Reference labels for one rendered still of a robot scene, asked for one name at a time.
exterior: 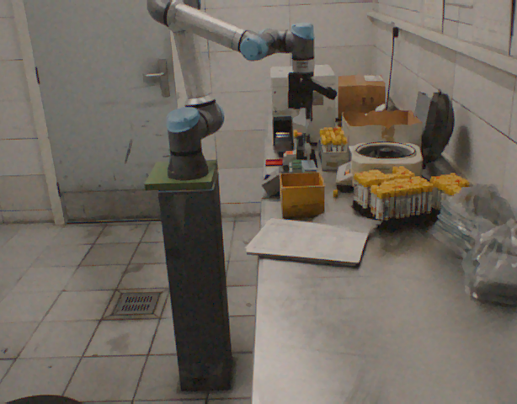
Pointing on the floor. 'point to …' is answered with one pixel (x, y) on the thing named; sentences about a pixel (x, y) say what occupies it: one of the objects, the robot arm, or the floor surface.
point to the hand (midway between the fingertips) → (310, 130)
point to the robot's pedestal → (198, 286)
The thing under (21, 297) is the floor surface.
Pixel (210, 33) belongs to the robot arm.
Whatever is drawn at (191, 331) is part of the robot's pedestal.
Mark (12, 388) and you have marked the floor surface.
